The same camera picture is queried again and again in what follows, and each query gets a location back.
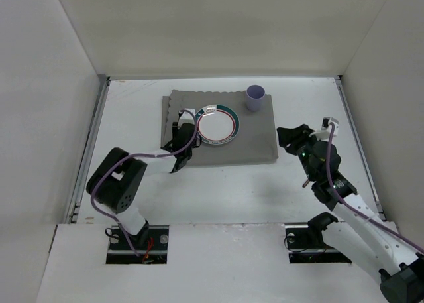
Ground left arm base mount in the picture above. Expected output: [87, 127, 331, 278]
[105, 225, 170, 265]

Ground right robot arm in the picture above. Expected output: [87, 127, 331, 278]
[277, 117, 423, 302]

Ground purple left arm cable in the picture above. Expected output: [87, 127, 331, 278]
[89, 109, 199, 257]

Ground white plate with green rim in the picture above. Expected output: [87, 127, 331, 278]
[195, 104, 240, 145]

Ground right aluminium frame rail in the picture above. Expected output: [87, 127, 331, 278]
[334, 75, 387, 221]

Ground grey cloth placemat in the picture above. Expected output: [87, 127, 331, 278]
[161, 90, 278, 167]

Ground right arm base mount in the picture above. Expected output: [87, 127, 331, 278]
[284, 224, 352, 264]

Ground left aluminium frame rail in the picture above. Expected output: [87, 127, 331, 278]
[62, 74, 110, 224]

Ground aluminium frame rail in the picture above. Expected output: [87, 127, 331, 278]
[62, 74, 110, 224]
[334, 75, 387, 221]

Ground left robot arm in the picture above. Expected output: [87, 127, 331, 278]
[86, 119, 200, 252]

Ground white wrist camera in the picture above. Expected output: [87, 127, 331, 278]
[178, 108, 196, 128]
[309, 117, 339, 141]

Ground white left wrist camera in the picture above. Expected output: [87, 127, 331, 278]
[178, 108, 196, 128]

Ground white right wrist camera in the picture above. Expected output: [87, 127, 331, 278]
[309, 117, 339, 141]

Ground lilac plastic cup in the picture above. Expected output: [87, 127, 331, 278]
[246, 85, 266, 112]

